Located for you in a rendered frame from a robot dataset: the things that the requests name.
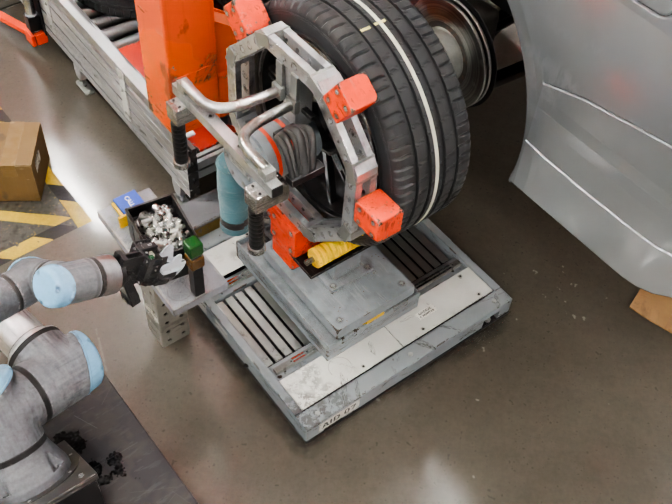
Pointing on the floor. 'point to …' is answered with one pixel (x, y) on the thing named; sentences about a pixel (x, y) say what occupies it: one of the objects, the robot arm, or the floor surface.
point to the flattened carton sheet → (654, 308)
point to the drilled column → (163, 319)
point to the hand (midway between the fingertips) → (179, 264)
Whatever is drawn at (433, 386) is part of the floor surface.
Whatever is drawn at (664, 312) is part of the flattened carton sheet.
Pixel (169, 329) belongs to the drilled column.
